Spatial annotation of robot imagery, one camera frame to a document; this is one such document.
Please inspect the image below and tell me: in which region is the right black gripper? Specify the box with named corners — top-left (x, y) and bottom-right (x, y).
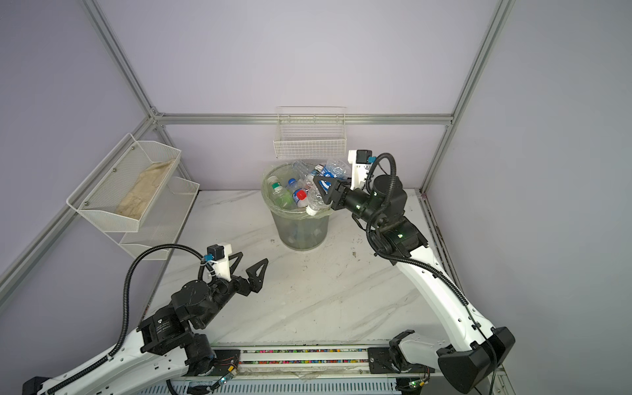
top-left (311, 173), bottom-right (387, 234)

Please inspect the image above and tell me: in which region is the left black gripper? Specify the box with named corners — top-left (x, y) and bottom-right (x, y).
top-left (197, 253), bottom-right (268, 329)

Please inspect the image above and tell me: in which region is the small blue label bottle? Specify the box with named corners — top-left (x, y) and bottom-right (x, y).
top-left (287, 178), bottom-right (309, 208)

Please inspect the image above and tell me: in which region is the green label clear bottle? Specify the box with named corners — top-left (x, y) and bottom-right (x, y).
top-left (268, 176), bottom-right (295, 210)

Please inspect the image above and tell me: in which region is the crushed clear bottle white cap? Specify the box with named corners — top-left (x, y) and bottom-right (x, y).
top-left (292, 161), bottom-right (314, 182)

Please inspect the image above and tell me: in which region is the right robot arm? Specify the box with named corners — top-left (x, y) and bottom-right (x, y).
top-left (314, 174), bottom-right (515, 394)

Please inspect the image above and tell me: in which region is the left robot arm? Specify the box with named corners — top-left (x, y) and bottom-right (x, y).
top-left (21, 253), bottom-right (269, 394)

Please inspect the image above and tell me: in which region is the grey mesh waste bin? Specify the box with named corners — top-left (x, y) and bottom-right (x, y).
top-left (266, 204), bottom-right (331, 251)

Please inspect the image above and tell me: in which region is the beige cloth in shelf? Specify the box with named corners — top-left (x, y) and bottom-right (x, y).
top-left (115, 160), bottom-right (174, 220)

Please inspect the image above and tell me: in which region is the white mesh two-tier shelf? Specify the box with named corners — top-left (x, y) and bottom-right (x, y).
top-left (67, 134), bottom-right (199, 258)

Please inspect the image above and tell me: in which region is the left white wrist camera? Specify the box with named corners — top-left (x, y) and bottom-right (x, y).
top-left (204, 244), bottom-right (232, 281)

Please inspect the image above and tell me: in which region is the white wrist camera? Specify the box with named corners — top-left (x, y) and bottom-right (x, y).
top-left (347, 150), bottom-right (375, 190)
top-left (204, 244), bottom-right (232, 281)

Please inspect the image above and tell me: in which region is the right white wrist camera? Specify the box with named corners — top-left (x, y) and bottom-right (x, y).
top-left (347, 150), bottom-right (375, 190)

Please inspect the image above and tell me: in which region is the right black cable conduit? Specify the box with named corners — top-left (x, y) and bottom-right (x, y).
top-left (364, 152), bottom-right (500, 395)

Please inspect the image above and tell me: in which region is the white wire wall basket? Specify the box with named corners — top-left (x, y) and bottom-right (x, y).
top-left (273, 106), bottom-right (347, 160)

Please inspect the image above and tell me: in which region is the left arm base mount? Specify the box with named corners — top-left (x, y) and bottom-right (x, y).
top-left (189, 349), bottom-right (241, 377)

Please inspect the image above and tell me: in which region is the aluminium front rail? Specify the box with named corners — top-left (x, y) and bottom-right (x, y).
top-left (95, 342), bottom-right (507, 382)

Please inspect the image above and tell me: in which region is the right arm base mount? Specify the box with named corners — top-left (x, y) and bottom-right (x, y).
top-left (367, 347), bottom-right (435, 375)

